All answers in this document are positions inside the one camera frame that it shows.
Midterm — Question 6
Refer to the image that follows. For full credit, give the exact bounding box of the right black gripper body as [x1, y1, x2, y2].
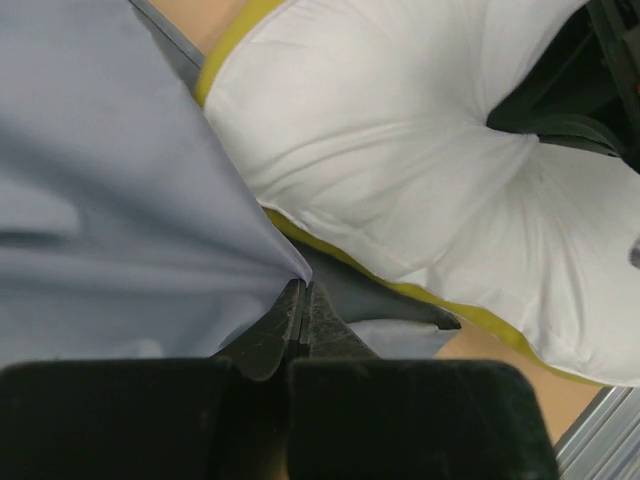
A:
[487, 0, 639, 170]

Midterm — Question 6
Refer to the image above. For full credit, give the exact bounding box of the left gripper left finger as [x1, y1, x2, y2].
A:
[215, 280, 303, 382]

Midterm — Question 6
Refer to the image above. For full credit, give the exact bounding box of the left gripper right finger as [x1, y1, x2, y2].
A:
[298, 282, 378, 360]

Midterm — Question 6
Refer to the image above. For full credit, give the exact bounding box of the grey pillowcase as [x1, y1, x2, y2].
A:
[1, 1, 460, 368]

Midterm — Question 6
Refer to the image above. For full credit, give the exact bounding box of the white pillow yellow edge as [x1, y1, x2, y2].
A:
[195, 1, 639, 387]

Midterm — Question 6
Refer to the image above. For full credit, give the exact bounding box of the aluminium front rail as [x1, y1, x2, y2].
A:
[556, 387, 639, 480]

